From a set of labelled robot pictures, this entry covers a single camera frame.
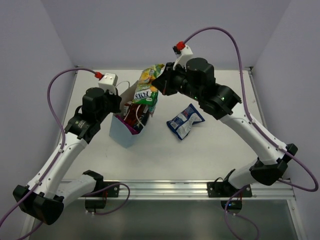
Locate yellow green Fox's candy bag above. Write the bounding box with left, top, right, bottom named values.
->
left=132, top=63, right=165, bottom=115

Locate aluminium front rail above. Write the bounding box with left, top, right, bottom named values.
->
left=59, top=180, right=293, bottom=200

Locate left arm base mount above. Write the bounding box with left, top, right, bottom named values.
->
left=82, top=169, right=120, bottom=213

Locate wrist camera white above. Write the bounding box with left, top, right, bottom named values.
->
left=172, top=41, right=194, bottom=67
left=98, top=72, right=118, bottom=95

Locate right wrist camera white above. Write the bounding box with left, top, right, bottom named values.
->
left=172, top=41, right=194, bottom=67

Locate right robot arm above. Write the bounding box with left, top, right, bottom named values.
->
left=152, top=57, right=298, bottom=197

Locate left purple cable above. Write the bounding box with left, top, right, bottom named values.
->
left=0, top=68, right=131, bottom=240

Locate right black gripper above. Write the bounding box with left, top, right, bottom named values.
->
left=152, top=61, right=205, bottom=103

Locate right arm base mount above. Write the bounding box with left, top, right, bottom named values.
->
left=206, top=177, right=253, bottom=214

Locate purple cable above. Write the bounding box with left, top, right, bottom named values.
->
left=183, top=26, right=320, bottom=240
left=0, top=68, right=131, bottom=240

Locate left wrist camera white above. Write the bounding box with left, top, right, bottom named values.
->
left=98, top=72, right=118, bottom=95

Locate light blue paper bag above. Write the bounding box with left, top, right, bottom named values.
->
left=109, top=81, right=150, bottom=149

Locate red snack mix bag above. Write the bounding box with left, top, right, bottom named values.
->
left=123, top=101, right=150, bottom=135

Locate blue white snack bag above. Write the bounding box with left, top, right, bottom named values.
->
left=166, top=103, right=205, bottom=141

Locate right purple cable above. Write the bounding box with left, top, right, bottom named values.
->
left=183, top=26, right=320, bottom=240

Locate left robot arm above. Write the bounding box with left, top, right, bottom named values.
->
left=13, top=87, right=122, bottom=225

